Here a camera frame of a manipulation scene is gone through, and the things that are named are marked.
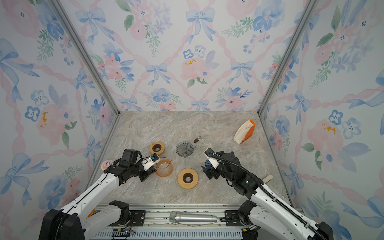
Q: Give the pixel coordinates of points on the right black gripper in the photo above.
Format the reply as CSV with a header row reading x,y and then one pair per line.
x,y
210,172

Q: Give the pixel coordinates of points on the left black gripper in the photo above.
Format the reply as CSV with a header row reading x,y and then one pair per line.
x,y
147,173

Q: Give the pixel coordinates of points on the orange glass carafe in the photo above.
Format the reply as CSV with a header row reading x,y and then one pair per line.
x,y
164,167

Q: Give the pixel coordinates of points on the grey glass dripper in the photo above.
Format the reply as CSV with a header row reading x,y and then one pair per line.
x,y
184,149

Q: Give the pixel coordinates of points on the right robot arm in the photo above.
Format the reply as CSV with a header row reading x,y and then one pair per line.
x,y
263,208

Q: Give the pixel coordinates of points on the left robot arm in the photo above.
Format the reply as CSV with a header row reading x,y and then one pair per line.
x,y
75,221

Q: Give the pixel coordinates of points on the blue glass dripper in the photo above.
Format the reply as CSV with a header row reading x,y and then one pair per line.
x,y
207,164

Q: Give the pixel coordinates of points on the coffee filter pack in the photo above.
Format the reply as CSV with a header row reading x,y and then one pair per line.
x,y
245,132

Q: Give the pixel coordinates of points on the pink cylindrical container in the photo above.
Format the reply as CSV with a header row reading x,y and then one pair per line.
x,y
105,165

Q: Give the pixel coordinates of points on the silver microphone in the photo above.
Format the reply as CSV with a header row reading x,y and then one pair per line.
x,y
176,217

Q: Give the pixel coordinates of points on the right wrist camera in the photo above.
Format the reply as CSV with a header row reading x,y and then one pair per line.
x,y
211,156

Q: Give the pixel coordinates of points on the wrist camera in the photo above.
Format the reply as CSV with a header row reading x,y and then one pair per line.
x,y
211,156
133,158

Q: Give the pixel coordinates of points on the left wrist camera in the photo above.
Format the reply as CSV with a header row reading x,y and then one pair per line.
x,y
133,158

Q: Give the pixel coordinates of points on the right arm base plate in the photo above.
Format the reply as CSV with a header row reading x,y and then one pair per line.
x,y
234,218

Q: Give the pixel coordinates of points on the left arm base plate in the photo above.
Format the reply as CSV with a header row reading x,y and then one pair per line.
x,y
136,219

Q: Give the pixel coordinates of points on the aluminium front rail frame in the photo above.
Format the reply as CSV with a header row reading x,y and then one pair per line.
x,y
181,231

